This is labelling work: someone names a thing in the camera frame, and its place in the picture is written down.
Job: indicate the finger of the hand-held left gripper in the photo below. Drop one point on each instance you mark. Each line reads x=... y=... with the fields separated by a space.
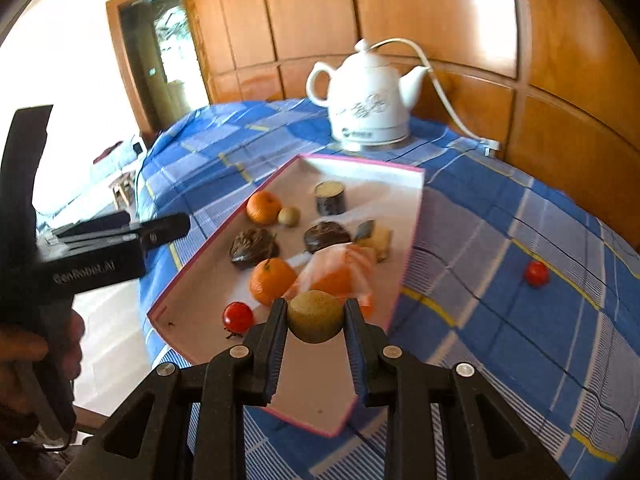
x=100 y=224
x=167 y=227

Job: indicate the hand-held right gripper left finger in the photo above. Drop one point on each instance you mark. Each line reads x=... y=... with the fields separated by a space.
x=278 y=332

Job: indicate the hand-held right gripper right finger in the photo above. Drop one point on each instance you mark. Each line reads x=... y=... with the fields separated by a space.
x=352 y=332

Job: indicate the small yellow-green round fruit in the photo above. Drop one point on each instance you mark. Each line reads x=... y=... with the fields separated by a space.
x=289 y=216
x=315 y=319

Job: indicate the red cherry tomato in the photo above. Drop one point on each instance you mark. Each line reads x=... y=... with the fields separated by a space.
x=536 y=274
x=238 y=316

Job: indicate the orange with stem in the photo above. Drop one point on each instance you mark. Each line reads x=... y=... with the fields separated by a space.
x=271 y=282

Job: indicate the clear plastic bag with orange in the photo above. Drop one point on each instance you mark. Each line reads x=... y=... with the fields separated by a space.
x=345 y=270

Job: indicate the white tray with pink rim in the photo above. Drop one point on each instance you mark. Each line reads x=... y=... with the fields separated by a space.
x=200 y=300

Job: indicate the dark brown wrinkled fruit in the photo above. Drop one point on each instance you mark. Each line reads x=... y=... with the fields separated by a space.
x=327 y=236
x=252 y=249

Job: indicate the pale cut vegetable chunk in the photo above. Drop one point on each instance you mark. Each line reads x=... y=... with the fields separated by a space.
x=377 y=242

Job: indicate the orange without stem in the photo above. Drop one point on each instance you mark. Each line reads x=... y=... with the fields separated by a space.
x=263 y=208

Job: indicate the cut purple eggplant piece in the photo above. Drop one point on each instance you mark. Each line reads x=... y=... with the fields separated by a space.
x=330 y=199

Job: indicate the person's left hand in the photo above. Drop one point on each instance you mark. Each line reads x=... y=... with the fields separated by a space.
x=20 y=345

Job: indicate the small wooden stool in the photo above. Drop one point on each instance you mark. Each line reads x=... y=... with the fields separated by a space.
x=123 y=187

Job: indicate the white power plug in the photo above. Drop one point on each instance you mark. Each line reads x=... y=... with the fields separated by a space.
x=491 y=146

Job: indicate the white ceramic electric kettle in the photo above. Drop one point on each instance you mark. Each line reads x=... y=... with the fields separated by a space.
x=370 y=90

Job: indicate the wooden panelled wardrobe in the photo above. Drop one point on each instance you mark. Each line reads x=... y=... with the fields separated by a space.
x=450 y=10

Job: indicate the glass door with wooden frame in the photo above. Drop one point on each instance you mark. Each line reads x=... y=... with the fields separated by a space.
x=150 y=60

